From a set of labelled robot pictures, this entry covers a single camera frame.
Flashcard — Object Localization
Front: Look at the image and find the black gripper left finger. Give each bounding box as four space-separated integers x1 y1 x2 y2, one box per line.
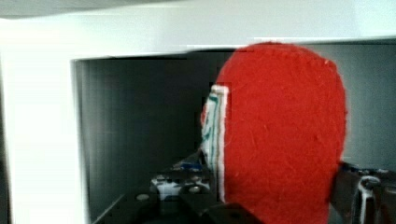
149 152 219 202

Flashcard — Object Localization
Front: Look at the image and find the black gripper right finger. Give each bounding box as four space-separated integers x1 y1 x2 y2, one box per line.
331 162 396 224

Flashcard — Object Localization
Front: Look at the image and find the red felt ketchup bottle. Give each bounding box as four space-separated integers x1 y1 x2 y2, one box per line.
200 43 347 224

